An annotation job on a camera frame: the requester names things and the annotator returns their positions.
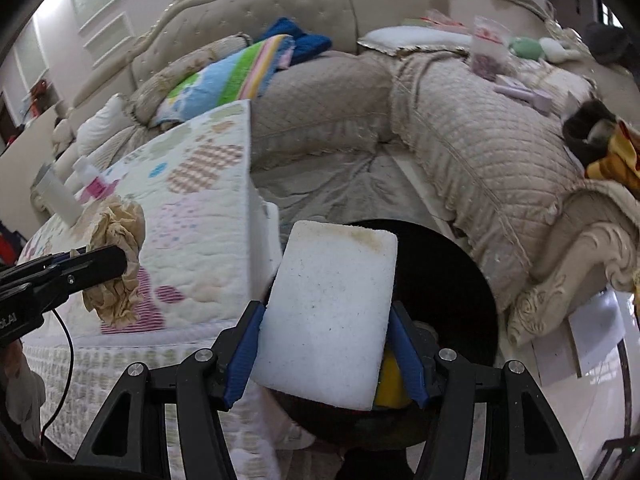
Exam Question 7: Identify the dark brown furry item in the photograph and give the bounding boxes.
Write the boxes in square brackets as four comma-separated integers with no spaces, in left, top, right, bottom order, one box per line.
[561,100,621,166]

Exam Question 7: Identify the white pillow with shiny trim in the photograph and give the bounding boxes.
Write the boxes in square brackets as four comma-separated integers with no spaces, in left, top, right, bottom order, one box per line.
[357,25,476,56]

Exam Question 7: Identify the pale purple item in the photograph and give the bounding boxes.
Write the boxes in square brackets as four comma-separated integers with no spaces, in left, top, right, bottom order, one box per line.
[492,75,553,111]

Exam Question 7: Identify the white thermos bottle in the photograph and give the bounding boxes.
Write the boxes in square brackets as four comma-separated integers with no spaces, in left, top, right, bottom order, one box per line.
[37,162,83,226]

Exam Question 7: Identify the white paper sheet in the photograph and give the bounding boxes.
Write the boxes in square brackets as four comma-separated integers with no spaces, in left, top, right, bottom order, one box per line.
[530,300,626,391]

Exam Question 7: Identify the white sponge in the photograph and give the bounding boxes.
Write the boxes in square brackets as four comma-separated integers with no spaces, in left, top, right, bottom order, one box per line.
[250,220,399,411]

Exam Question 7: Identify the green plush toy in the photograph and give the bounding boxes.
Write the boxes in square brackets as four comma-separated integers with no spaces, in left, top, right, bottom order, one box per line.
[507,36,581,63]

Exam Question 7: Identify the blue knit cloth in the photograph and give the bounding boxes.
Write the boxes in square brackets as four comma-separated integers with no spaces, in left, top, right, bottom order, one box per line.
[260,17,333,68]

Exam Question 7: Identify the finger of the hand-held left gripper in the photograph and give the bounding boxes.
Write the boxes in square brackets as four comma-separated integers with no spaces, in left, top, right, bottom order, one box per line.
[0,247,88,288]
[50,245,128,296]

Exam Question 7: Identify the plain white pillow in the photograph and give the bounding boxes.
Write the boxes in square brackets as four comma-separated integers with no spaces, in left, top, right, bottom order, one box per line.
[75,92,133,156]

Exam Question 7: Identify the yellow and red cloth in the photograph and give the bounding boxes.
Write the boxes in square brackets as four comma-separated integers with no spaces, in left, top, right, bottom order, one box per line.
[585,119,640,181]

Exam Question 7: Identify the beige tufted sofa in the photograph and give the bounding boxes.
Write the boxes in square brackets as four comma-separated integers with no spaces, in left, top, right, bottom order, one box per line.
[50,0,640,361]

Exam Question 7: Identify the black cable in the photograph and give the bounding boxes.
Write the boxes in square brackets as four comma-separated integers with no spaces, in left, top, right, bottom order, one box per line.
[42,305,76,433]

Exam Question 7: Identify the black round bin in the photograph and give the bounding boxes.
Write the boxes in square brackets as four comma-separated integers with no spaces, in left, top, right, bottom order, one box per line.
[272,219,501,453]

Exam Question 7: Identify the beige cloth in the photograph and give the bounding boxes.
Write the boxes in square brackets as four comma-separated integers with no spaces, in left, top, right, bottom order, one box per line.
[82,195,147,328]

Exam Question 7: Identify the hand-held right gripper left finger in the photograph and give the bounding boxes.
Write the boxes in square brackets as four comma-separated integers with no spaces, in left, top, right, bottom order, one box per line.
[74,300,266,480]

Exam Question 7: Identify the yellow sponge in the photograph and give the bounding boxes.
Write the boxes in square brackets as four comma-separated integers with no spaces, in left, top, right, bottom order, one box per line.
[374,350,413,408]

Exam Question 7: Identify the clear plastic zip bag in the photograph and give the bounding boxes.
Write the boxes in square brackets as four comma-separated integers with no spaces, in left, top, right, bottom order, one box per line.
[467,15,513,81]

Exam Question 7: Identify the person's left forearm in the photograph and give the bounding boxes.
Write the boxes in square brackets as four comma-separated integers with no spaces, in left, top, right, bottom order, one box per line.
[0,345,46,446]

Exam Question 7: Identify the beige ruffled bolster cushion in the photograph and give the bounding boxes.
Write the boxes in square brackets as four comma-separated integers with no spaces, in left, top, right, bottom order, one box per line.
[122,32,253,126]

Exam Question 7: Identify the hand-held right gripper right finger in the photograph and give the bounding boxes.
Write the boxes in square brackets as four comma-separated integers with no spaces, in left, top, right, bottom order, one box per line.
[390,300,583,480]

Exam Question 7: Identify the white pill bottle pink label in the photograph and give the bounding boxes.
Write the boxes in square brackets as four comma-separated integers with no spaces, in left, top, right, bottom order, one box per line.
[72,156,118,203]

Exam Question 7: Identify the colourful striped pillow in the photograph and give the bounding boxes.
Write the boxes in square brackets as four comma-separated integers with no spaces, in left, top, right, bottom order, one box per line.
[150,34,296,128]

